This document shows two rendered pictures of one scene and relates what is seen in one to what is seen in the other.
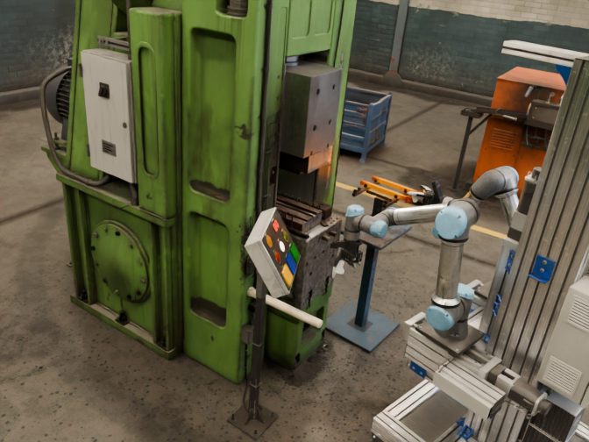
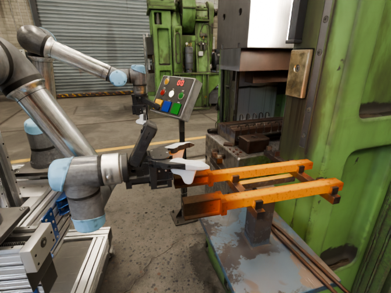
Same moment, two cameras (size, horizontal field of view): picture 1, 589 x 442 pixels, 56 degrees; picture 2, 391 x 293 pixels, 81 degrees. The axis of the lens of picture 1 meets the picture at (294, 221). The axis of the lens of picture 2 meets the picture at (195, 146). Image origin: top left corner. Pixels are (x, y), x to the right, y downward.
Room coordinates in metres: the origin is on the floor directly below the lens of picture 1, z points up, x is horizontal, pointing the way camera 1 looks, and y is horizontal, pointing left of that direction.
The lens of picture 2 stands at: (3.27, -1.10, 1.33)
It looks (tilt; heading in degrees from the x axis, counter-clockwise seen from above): 22 degrees down; 128
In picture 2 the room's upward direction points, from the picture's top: straight up
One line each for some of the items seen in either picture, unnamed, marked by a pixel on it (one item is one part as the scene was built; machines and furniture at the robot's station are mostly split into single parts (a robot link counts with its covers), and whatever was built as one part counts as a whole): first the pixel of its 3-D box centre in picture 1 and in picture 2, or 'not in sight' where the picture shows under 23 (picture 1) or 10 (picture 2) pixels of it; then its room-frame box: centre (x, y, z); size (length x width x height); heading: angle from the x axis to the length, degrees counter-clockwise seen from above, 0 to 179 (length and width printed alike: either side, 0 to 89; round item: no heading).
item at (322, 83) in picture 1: (293, 103); (278, 0); (2.82, 0.06, 1.56); 0.42 x 0.39 x 0.40; 58
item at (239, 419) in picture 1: (252, 412); (183, 211); (2.16, 0.13, 0.05); 0.22 x 0.22 x 0.09; 58
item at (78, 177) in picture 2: not in sight; (78, 174); (2.76, -0.90, 1.08); 0.11 x 0.08 x 0.09; 53
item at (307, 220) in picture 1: (280, 210); (259, 127); (2.79, 0.08, 0.96); 0.42 x 0.20 x 0.09; 58
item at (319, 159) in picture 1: (285, 150); (266, 59); (2.79, 0.08, 1.32); 0.42 x 0.20 x 0.10; 58
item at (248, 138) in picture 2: (319, 210); (253, 143); (2.86, -0.14, 0.95); 0.12 x 0.08 x 0.06; 58
